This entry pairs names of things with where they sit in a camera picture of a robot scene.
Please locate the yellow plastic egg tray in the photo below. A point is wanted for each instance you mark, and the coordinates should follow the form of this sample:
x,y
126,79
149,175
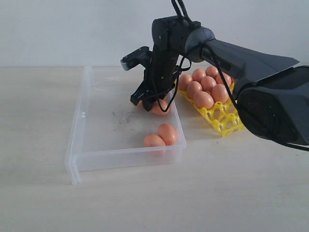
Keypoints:
x,y
222,116

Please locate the brown egg frontmost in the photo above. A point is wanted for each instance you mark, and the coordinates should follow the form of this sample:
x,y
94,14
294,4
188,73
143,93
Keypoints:
x,y
153,140

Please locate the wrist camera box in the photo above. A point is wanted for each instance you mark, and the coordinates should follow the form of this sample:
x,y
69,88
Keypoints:
x,y
141,56

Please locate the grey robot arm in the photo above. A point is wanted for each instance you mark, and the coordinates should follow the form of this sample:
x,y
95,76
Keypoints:
x,y
272,92

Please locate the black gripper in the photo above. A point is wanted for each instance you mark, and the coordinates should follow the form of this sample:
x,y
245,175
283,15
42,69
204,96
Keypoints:
x,y
158,78

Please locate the clear plastic bin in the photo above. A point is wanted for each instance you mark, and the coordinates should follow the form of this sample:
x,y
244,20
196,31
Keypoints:
x,y
108,130

